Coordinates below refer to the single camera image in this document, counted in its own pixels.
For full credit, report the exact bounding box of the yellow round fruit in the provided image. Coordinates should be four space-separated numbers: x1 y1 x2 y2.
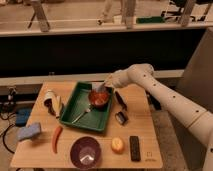
111 137 125 154

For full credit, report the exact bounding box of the dark purple bowl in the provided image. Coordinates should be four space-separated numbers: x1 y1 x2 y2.
70 136 101 170

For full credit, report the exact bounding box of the black cable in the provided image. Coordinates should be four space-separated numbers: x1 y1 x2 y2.
1 123 16 155

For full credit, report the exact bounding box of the grey towel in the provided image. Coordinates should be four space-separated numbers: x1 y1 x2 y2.
92 83 106 93

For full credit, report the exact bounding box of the red bowl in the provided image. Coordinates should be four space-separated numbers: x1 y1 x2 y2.
88 88 110 108

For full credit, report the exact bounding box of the black remote control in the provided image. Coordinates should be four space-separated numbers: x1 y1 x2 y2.
129 136 141 161

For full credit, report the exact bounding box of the white cup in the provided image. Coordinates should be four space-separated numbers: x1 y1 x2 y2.
44 90 56 101

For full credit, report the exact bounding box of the metal spoon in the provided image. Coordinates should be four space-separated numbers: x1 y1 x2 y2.
72 105 92 123

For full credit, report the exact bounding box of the blue box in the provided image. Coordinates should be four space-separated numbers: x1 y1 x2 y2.
15 108 31 127

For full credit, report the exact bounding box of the green plastic tray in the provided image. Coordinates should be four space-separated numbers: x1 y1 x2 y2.
60 82 113 132

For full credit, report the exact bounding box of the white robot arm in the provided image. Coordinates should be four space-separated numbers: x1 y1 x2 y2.
104 63 213 171

